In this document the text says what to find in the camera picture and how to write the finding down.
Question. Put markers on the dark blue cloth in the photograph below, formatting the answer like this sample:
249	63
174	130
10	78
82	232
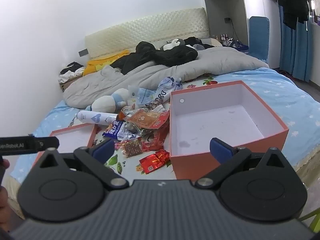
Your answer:
241	46

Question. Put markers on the hanging dark clothes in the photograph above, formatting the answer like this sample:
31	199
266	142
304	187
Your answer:
292	2

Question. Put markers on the blue covered chair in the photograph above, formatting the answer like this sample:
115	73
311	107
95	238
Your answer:
258	37

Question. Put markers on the blue white snack bag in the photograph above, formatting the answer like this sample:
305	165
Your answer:
113	129

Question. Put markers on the red foil snack pouch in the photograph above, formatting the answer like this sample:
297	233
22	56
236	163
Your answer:
150	163

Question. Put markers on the plain orange snack pouch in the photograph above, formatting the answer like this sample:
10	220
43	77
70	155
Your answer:
146	118

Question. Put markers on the black jacket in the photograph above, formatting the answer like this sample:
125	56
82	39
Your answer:
170	55

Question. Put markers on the dark folded clothes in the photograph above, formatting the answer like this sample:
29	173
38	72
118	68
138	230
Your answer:
197	42

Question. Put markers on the blue curtain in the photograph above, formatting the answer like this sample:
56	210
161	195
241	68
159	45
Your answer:
300	55

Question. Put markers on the person's left hand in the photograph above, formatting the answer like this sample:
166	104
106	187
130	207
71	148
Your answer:
3	205

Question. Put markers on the salmon box lid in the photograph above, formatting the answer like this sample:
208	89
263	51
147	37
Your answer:
72	140

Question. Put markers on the blue floral bed sheet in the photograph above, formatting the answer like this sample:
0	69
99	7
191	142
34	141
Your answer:
287	97

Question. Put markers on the black wall socket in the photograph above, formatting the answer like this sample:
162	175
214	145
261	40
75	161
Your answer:
227	19

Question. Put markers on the grey duvet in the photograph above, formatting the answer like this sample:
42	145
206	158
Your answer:
150	72

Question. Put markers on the brown cardboard carton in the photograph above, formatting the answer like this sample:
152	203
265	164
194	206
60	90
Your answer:
66	85

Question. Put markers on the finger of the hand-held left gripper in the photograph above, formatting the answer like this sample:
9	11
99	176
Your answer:
47	143

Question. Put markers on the yellow cloth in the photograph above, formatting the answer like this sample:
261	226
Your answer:
100	63

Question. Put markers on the grey wall switch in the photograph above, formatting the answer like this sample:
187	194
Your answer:
83	52

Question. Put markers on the white blue plush toy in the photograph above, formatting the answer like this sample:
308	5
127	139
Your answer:
105	103

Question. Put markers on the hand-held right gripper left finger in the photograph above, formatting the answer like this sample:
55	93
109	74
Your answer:
103	150

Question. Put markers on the white spray bottle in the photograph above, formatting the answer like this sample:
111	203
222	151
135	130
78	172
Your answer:
92	117

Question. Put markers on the pile of mixed snack packets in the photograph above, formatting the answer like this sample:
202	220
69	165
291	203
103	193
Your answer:
147	132

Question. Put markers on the cream padded headboard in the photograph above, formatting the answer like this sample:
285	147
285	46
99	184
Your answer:
150	27

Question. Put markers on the row of cosmetic bottles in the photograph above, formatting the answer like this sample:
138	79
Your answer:
225	38

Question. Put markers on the black white clothes heap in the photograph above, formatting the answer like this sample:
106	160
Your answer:
71	70

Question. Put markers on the crumpled blue white plastic bag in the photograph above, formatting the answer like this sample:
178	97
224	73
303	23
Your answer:
167	87

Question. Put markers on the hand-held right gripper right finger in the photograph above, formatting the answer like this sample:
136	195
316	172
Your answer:
221	150

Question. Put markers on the salmon cardboard box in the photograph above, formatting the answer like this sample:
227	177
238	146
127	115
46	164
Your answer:
212	120

